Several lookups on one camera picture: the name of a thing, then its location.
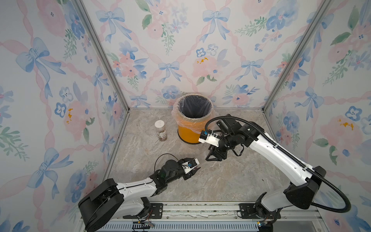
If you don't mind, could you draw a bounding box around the orange trash bin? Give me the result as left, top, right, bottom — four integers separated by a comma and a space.
175, 93, 214, 145

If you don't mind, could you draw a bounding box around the clear plastic bin liner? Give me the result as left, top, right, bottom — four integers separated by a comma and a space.
172, 92, 218, 134

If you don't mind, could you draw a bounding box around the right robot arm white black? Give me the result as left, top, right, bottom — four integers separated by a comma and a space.
199, 115, 326, 218

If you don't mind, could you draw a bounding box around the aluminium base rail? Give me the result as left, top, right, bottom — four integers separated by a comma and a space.
99, 202, 328, 232

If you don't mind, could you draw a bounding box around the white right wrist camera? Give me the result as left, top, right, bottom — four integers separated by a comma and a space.
199, 130, 220, 147

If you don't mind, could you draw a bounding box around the white-lidded flower tea jar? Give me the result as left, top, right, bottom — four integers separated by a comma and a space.
155, 120, 167, 142

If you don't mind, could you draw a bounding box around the black corrugated cable conduit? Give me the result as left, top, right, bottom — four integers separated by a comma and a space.
204, 115, 352, 214

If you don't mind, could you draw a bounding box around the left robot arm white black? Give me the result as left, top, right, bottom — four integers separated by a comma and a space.
78, 158, 200, 232

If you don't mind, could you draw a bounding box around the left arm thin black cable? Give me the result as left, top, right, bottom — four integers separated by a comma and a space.
153, 153, 182, 173

